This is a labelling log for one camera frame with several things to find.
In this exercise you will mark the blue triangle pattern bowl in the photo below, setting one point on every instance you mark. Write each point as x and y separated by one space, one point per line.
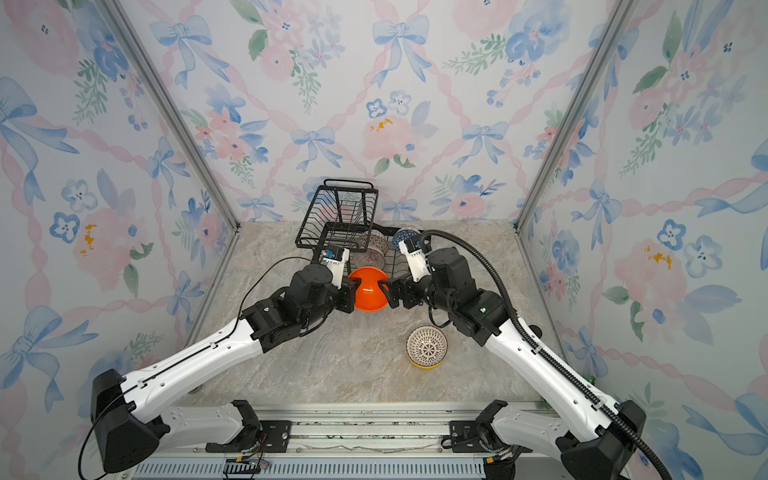
402 234

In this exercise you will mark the white lattice yellow bowl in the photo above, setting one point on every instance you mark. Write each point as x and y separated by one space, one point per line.
426 347

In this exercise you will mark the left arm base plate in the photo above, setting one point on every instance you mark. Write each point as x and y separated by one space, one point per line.
271 436

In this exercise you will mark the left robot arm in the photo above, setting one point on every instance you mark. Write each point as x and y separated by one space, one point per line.
132 415

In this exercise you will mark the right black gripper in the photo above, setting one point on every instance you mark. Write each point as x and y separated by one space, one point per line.
408 287

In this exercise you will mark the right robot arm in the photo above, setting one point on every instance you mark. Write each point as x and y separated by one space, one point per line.
592 434

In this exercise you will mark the plain orange bowl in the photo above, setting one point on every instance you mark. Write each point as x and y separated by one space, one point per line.
369 297

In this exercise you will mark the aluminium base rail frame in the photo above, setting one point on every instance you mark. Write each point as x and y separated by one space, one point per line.
367 441

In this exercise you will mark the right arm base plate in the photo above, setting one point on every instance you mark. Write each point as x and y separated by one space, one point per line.
467 437

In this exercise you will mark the black wire dish rack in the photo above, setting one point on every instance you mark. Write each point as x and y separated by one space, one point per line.
341 213

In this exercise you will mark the brown checker pattern bowl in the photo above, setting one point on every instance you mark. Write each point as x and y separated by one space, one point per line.
378 242

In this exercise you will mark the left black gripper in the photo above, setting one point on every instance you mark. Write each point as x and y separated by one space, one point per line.
348 294

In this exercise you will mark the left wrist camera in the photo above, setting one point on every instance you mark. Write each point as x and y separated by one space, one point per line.
335 259

